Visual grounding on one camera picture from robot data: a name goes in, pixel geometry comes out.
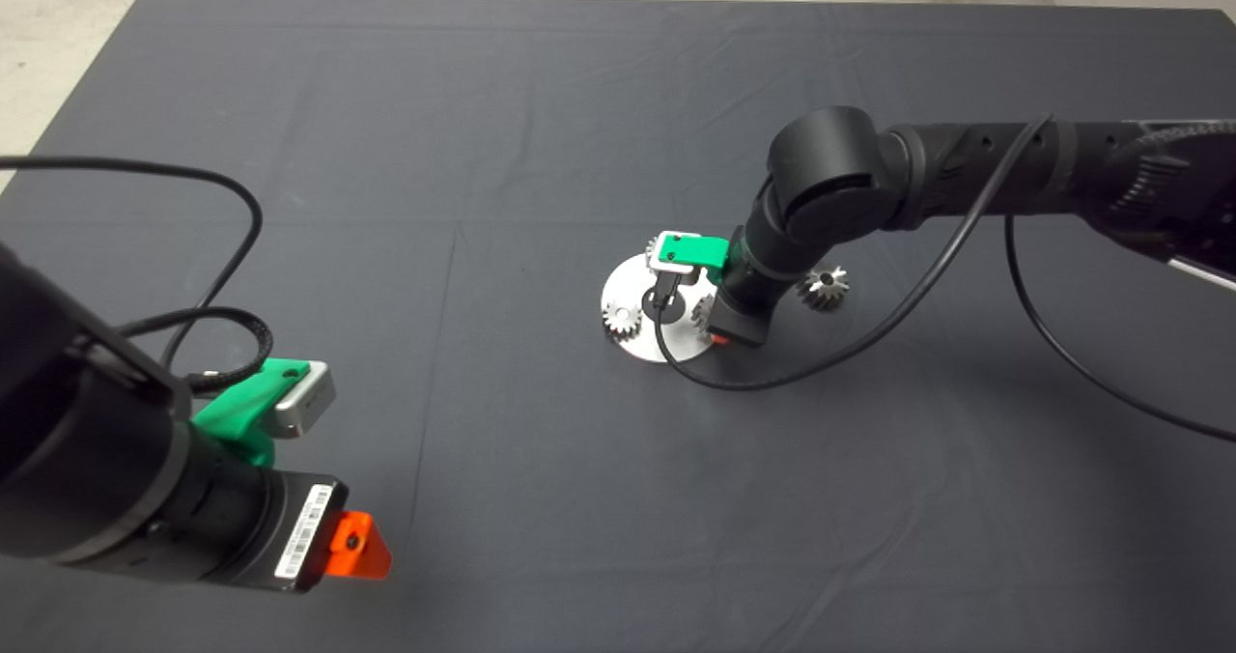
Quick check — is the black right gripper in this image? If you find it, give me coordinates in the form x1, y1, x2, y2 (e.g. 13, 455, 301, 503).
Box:
705, 292, 773, 349

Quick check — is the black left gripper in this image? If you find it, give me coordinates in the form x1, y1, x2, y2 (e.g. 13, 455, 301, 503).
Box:
239, 469, 394, 594

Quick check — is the braided black cable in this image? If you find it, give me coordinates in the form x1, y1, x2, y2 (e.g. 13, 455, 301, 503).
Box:
116, 306, 275, 394

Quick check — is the large steel gear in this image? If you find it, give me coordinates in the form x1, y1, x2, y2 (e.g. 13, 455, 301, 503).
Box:
796, 264, 852, 312

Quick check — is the dark grey table cloth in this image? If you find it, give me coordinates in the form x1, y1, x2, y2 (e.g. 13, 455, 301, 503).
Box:
0, 0, 1236, 653

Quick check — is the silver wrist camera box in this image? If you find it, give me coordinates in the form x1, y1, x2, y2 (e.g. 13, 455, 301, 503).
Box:
273, 361, 337, 439
646, 232, 702, 275

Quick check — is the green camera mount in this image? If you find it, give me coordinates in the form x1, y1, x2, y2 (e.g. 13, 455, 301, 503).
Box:
657, 235, 733, 284
191, 358, 312, 468

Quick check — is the round metal plate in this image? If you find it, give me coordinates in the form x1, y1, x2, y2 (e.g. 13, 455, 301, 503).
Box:
600, 252, 727, 365

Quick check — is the thin black camera cable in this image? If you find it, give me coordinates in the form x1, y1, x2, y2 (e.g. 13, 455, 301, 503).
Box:
0, 156, 265, 369
641, 114, 1236, 444

